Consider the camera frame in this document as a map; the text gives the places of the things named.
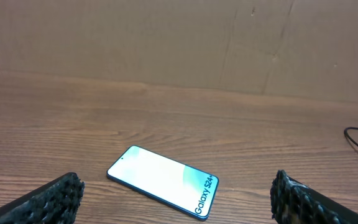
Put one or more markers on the Samsung Galaxy smartphone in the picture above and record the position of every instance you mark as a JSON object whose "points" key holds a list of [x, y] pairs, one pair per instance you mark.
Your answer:
{"points": [[175, 184]]}

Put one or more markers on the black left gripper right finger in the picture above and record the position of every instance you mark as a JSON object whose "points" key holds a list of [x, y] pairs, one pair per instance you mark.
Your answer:
{"points": [[293, 202]]}

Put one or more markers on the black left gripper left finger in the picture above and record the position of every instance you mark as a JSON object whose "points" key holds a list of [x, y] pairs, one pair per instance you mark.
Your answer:
{"points": [[55, 202]]}

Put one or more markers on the cardboard wall panel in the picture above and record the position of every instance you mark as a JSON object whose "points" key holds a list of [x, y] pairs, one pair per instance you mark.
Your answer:
{"points": [[306, 49]]}

